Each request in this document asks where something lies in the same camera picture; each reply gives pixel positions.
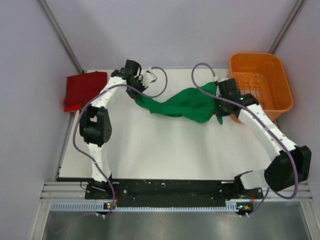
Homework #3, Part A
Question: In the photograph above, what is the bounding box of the green t shirt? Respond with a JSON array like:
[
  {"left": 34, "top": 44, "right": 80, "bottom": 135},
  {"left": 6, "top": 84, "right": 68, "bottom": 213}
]
[{"left": 135, "top": 87, "right": 217, "bottom": 124}]

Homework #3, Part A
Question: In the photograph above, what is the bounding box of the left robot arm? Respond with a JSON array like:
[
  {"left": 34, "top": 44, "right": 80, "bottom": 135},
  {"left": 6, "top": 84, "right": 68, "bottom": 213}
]
[{"left": 79, "top": 60, "right": 157, "bottom": 199}]

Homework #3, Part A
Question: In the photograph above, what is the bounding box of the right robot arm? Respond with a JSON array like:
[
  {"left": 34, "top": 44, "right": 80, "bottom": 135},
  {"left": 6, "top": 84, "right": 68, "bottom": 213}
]
[{"left": 213, "top": 77, "right": 312, "bottom": 198}]

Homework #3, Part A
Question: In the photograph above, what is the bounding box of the orange plastic basket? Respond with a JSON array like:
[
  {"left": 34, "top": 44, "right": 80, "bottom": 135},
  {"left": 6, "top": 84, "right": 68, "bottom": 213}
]
[{"left": 229, "top": 52, "right": 294, "bottom": 121}]

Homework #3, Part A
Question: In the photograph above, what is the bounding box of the folded red t shirt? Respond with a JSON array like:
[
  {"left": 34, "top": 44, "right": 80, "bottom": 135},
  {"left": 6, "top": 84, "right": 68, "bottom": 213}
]
[{"left": 63, "top": 71, "right": 108, "bottom": 112}]

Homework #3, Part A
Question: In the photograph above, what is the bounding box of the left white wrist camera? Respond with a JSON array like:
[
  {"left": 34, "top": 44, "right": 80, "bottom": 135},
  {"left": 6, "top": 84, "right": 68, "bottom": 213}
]
[{"left": 142, "top": 70, "right": 157, "bottom": 86}]

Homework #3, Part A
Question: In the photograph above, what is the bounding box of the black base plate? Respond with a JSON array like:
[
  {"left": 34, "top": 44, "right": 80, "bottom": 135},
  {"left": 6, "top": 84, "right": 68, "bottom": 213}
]
[{"left": 85, "top": 178, "right": 263, "bottom": 208}]

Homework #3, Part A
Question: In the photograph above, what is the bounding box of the right corner metal post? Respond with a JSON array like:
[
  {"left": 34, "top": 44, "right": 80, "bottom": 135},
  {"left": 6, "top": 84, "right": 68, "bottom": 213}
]
[{"left": 268, "top": 0, "right": 307, "bottom": 54}]

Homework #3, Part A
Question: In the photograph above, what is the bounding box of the corner metal post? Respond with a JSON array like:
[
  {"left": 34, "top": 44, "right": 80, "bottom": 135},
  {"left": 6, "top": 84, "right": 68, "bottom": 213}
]
[
  {"left": 268, "top": 0, "right": 307, "bottom": 54},
  {"left": 36, "top": 0, "right": 84, "bottom": 74}
]

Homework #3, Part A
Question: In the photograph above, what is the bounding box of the left corner metal post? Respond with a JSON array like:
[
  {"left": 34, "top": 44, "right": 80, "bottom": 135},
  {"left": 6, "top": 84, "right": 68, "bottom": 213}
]
[{"left": 36, "top": 0, "right": 84, "bottom": 74}]

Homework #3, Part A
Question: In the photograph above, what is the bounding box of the grey slotted cable duct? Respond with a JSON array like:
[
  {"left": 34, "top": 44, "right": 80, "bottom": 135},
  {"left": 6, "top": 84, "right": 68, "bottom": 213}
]
[{"left": 50, "top": 201, "right": 239, "bottom": 213}]

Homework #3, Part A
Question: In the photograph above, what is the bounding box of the aluminium frame rail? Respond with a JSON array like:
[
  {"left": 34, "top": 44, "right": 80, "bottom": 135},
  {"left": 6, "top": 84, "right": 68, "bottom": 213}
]
[{"left": 40, "top": 181, "right": 313, "bottom": 203}]

